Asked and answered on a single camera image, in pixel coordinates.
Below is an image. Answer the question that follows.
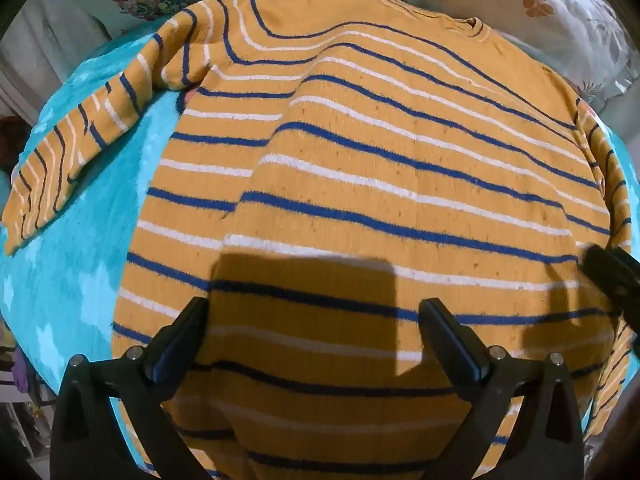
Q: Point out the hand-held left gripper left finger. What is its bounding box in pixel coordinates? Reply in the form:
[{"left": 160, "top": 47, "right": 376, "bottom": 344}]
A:
[{"left": 50, "top": 296, "right": 211, "bottom": 480}]

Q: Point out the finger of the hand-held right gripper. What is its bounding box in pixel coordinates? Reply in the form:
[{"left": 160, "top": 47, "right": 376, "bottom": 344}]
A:
[{"left": 582, "top": 244, "right": 640, "bottom": 322}]

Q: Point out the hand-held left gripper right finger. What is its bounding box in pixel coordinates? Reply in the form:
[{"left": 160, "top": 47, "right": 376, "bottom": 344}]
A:
[{"left": 419, "top": 297, "right": 586, "bottom": 480}]

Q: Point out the orange striped sweater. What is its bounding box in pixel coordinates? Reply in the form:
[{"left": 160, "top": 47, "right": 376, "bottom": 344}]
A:
[{"left": 2, "top": 0, "right": 640, "bottom": 480}]

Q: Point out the blue star-print blanket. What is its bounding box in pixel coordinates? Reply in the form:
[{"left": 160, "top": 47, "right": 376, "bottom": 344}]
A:
[{"left": 0, "top": 27, "right": 640, "bottom": 480}]

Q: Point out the white curtain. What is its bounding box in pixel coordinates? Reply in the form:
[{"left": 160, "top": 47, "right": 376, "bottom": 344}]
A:
[{"left": 0, "top": 0, "right": 116, "bottom": 126}]

